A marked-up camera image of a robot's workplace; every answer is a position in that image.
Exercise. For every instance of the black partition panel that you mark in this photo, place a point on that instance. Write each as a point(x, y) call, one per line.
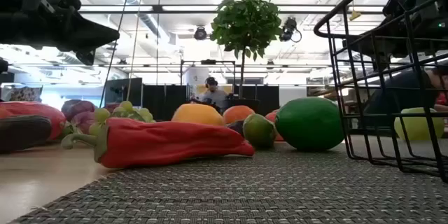
point(267, 98)
point(164, 101)

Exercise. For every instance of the floral patterned cushion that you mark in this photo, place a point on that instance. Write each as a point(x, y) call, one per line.
point(26, 94)

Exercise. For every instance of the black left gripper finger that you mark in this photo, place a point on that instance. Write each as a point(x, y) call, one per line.
point(85, 57)
point(91, 35)

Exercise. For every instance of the green potted plant black pot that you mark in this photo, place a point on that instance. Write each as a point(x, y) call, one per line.
point(245, 21)

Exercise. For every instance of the yellow lemon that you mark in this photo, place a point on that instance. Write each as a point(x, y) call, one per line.
point(197, 113)

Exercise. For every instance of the white pillar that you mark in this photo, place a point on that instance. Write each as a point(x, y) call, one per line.
point(194, 77)

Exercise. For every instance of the large green lime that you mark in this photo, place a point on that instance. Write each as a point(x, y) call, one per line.
point(309, 124)

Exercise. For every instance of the yellow hanging tag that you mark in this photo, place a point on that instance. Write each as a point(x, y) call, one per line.
point(354, 15)

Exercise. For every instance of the round black ceiling spotlight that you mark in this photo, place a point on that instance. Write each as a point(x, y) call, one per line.
point(200, 34)

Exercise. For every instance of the round orange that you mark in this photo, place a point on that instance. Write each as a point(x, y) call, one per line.
point(238, 113)

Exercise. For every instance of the black background rig frame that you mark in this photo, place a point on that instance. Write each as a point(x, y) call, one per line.
point(208, 61)

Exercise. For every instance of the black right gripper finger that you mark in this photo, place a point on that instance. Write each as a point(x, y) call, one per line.
point(365, 45)

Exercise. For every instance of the peeled red-orange tangerine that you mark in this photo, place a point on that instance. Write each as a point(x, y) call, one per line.
point(271, 116)

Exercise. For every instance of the person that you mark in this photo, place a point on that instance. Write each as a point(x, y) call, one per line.
point(395, 91)
point(213, 94)

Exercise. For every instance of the red chili pepper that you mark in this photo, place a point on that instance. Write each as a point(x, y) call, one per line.
point(168, 143)

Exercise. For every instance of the grey woven placemat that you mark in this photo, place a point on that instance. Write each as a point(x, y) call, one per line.
point(245, 189)

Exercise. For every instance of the small green blushed fruit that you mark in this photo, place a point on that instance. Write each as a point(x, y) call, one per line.
point(259, 129)

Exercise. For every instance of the yellow-green apple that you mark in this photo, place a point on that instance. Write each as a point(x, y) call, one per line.
point(414, 129)

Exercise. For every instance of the black monitor screen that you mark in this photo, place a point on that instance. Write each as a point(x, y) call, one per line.
point(122, 92)

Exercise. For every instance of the long purple eggplant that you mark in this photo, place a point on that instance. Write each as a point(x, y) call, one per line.
point(21, 133)

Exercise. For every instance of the purple onion bunch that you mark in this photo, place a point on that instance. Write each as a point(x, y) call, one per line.
point(78, 108)

